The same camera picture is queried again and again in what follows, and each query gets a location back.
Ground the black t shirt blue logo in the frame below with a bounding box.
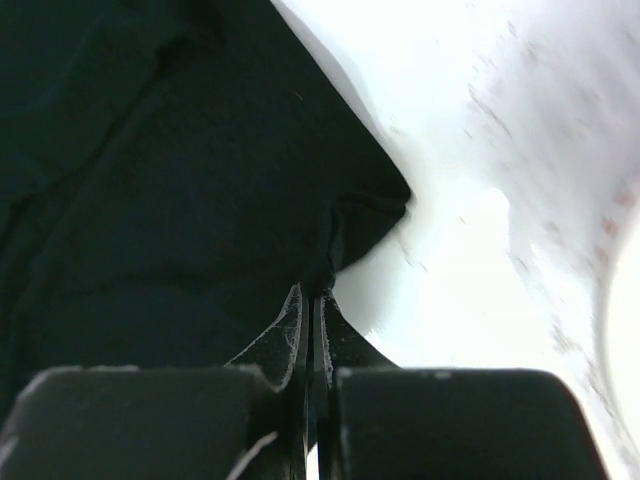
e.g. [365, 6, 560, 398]
[1, 1, 411, 412]

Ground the white plastic laundry basket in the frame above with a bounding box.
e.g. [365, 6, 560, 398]
[596, 172, 639, 479]

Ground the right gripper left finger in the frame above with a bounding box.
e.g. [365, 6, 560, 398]
[1, 287, 309, 479]

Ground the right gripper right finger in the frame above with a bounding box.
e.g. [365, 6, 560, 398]
[310, 295, 607, 479]

